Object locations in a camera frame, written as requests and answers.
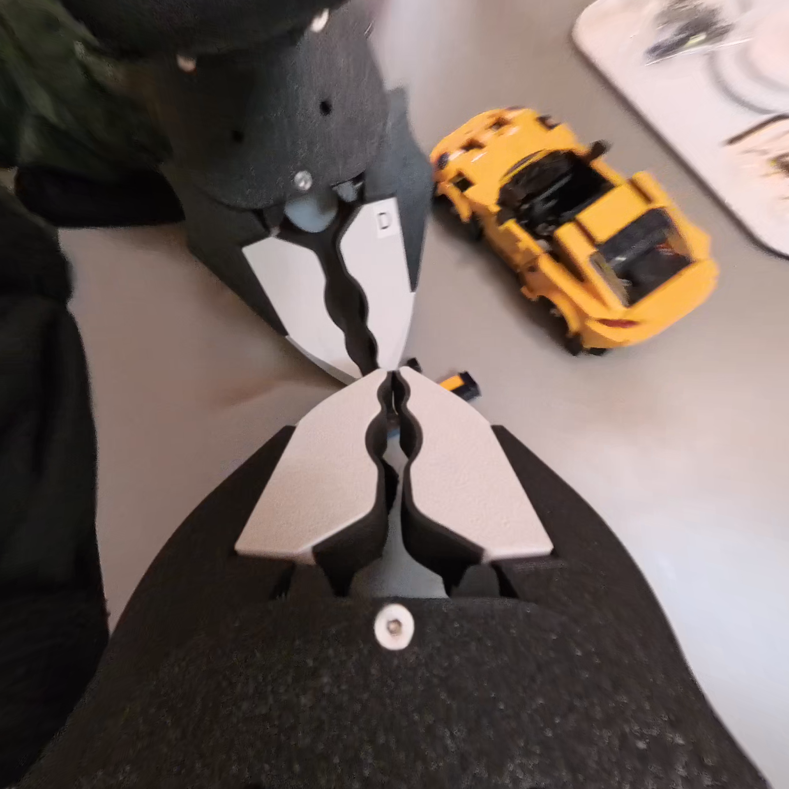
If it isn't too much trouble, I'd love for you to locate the yellow lego car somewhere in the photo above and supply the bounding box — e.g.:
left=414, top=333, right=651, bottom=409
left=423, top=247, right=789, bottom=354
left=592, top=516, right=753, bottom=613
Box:
left=429, top=108, right=720, bottom=357

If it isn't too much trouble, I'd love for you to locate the person's left forearm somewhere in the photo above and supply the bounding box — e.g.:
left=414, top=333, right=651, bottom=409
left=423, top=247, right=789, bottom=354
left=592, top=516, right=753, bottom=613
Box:
left=0, top=0, right=173, bottom=176

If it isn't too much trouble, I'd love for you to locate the yellow black lego spoiler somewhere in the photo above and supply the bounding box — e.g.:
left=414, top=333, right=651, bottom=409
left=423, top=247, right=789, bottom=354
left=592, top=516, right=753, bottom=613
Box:
left=407, top=358, right=484, bottom=400

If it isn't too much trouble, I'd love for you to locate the white book stand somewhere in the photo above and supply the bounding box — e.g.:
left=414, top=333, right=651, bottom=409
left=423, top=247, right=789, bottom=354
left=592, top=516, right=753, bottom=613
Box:
left=572, top=0, right=789, bottom=258

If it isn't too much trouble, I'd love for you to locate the plastic bag of lego parts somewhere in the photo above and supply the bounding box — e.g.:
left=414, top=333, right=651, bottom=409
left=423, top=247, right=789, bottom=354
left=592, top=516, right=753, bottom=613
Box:
left=641, top=0, right=741, bottom=62

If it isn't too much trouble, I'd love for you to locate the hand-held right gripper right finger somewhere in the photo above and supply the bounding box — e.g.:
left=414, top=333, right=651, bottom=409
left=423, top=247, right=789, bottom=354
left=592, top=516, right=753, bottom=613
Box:
left=394, top=367, right=554, bottom=595

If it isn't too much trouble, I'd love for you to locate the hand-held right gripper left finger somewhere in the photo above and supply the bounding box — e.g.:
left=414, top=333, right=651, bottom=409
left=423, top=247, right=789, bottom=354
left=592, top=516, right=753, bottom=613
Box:
left=234, top=370, right=398, bottom=595

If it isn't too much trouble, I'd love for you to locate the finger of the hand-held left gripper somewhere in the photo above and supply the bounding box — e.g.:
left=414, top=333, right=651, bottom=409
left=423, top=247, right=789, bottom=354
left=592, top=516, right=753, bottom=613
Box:
left=338, top=196, right=415, bottom=374
left=242, top=234, right=365, bottom=384

